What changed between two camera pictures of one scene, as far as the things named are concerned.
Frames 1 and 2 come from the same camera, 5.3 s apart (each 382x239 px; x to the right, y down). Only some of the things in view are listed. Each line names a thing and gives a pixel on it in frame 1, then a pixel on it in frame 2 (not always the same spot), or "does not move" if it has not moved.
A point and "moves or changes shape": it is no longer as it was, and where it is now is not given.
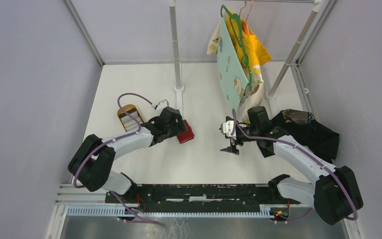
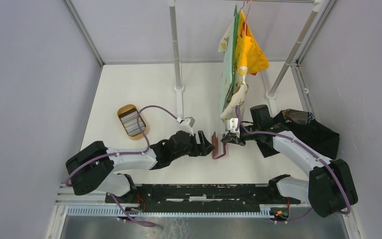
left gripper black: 179,127 -> 203,148
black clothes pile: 302,126 does not move
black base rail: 187,197 does not move
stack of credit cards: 129,124 does not move
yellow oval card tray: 129,124 does not move
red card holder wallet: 187,135 moves or changes shape
